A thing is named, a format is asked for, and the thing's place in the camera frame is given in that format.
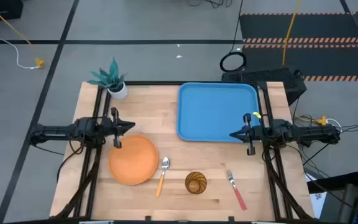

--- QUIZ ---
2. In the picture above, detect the black aluminium table frame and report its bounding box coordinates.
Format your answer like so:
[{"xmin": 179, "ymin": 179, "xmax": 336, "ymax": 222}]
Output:
[
  {"xmin": 255, "ymin": 81, "xmax": 314, "ymax": 220},
  {"xmin": 53, "ymin": 82, "xmax": 112, "ymax": 219}
]

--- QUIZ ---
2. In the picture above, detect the thick yellow floor cable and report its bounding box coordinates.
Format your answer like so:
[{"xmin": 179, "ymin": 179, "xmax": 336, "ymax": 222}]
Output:
[{"xmin": 281, "ymin": 0, "xmax": 303, "ymax": 67}]

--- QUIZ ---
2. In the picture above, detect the white plant pot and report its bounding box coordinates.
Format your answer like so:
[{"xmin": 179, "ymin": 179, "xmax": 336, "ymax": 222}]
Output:
[{"xmin": 107, "ymin": 81, "xmax": 129, "ymax": 101}]

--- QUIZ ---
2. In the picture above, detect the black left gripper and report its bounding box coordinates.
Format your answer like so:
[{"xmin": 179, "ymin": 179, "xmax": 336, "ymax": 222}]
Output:
[{"xmin": 103, "ymin": 107, "xmax": 136, "ymax": 149}]

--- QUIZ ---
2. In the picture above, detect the black cable bundle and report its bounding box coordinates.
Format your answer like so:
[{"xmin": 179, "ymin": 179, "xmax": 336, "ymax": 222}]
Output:
[{"xmin": 290, "ymin": 120, "xmax": 358, "ymax": 187}]

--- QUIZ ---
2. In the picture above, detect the long black floor cable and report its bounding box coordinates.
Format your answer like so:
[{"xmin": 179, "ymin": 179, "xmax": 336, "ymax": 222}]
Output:
[{"xmin": 230, "ymin": 0, "xmax": 244, "ymax": 53}]

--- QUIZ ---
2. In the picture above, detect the orange-handled metal spoon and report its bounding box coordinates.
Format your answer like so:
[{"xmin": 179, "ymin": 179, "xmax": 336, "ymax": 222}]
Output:
[{"xmin": 155, "ymin": 156, "xmax": 171, "ymax": 198}]

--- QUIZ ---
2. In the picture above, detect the orange round plate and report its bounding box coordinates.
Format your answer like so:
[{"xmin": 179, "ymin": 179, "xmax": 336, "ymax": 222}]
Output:
[{"xmin": 108, "ymin": 134, "xmax": 160, "ymax": 187}]

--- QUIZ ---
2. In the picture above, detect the tangled black floor cable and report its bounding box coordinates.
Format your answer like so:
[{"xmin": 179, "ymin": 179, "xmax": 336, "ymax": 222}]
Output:
[{"xmin": 187, "ymin": 0, "xmax": 233, "ymax": 9}]

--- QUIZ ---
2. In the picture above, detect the coiled black cable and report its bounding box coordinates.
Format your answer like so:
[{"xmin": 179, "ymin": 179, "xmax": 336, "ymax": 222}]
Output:
[{"xmin": 219, "ymin": 51, "xmax": 247, "ymax": 73}]

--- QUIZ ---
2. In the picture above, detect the green artificial plant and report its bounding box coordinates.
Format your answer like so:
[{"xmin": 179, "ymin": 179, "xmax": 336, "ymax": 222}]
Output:
[{"xmin": 87, "ymin": 57, "xmax": 128, "ymax": 93}]

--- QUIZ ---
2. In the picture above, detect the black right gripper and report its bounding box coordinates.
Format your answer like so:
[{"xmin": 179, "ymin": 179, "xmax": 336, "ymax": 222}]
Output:
[{"xmin": 229, "ymin": 113, "xmax": 265, "ymax": 156}]

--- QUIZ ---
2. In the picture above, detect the black wrist loop cable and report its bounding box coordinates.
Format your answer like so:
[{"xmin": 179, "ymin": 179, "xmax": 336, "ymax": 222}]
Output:
[{"xmin": 68, "ymin": 136, "xmax": 86, "ymax": 156}]

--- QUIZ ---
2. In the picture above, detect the blue plastic tray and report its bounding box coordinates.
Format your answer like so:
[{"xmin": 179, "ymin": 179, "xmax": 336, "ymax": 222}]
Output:
[{"xmin": 176, "ymin": 82, "xmax": 262, "ymax": 144}]

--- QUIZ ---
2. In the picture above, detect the black hazard-striped floor mat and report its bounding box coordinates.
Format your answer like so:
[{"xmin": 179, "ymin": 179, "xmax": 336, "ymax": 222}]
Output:
[{"xmin": 239, "ymin": 11, "xmax": 358, "ymax": 83}]

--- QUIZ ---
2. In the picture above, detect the yellow plug with white cable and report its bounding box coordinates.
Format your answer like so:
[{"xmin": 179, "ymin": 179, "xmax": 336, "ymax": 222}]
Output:
[{"xmin": 290, "ymin": 107, "xmax": 343, "ymax": 130}]

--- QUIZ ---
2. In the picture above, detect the red-handled metal fork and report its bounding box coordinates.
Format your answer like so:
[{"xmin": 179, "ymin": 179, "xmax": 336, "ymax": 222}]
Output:
[{"xmin": 226, "ymin": 169, "xmax": 248, "ymax": 212}]

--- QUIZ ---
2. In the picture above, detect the thin yellow floor cable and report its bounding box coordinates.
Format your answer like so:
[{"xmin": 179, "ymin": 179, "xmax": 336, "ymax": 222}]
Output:
[{"xmin": 0, "ymin": 0, "xmax": 42, "ymax": 62}]

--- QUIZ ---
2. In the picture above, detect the black aluminium cross rail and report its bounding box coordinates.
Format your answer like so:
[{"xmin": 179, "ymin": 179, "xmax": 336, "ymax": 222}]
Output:
[{"xmin": 124, "ymin": 81, "xmax": 258, "ymax": 86}]

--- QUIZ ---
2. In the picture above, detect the white paper sheet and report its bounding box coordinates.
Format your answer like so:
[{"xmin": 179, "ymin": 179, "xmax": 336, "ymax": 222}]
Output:
[{"xmin": 305, "ymin": 172, "xmax": 328, "ymax": 218}]

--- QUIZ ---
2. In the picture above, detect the amber ribbed plastic cup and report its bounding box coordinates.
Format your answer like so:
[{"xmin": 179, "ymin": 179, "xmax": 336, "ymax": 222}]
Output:
[{"xmin": 184, "ymin": 171, "xmax": 208, "ymax": 195}]

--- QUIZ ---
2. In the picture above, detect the black arm base cable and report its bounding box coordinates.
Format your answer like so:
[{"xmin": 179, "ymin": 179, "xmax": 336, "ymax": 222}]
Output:
[{"xmin": 56, "ymin": 145, "xmax": 85, "ymax": 183}]

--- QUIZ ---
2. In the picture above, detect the black perforated computer case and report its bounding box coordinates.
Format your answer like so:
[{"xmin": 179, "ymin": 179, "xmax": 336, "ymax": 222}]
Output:
[{"xmin": 221, "ymin": 67, "xmax": 308, "ymax": 105}]

